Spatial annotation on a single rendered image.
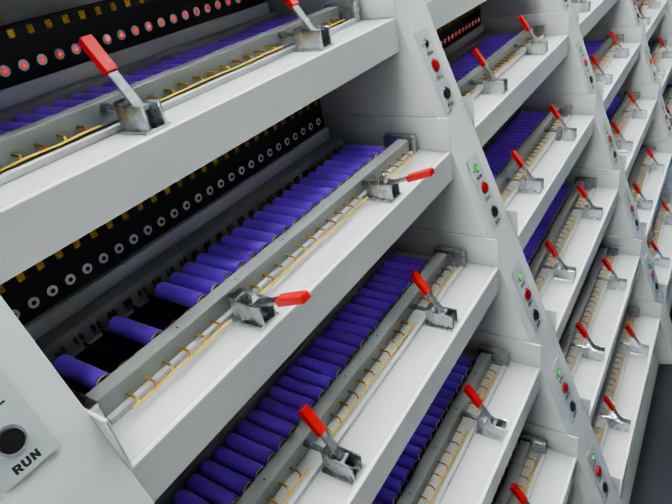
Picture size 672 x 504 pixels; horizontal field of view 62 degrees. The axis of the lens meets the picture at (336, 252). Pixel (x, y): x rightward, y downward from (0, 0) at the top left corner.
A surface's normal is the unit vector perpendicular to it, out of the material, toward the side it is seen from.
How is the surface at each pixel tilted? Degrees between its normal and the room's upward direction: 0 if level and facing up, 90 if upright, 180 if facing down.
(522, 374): 20
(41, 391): 90
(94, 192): 110
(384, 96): 90
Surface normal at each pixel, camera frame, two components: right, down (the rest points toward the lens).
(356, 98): -0.53, 0.51
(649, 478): -0.43, -0.85
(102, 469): 0.73, -0.14
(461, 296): -0.16, -0.85
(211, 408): 0.83, 0.16
